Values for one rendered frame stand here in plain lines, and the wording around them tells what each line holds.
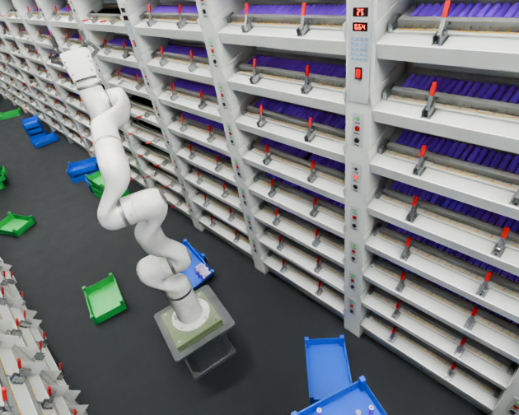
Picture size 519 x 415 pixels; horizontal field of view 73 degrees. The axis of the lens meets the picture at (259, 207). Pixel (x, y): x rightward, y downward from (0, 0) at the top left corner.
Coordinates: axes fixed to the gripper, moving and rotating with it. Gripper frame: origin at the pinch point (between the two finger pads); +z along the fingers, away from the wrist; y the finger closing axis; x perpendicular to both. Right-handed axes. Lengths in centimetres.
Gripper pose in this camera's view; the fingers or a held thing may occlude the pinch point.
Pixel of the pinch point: (66, 34)
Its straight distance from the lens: 153.0
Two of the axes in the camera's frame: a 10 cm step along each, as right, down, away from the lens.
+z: -2.7, -8.9, -3.7
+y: 9.1, -3.6, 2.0
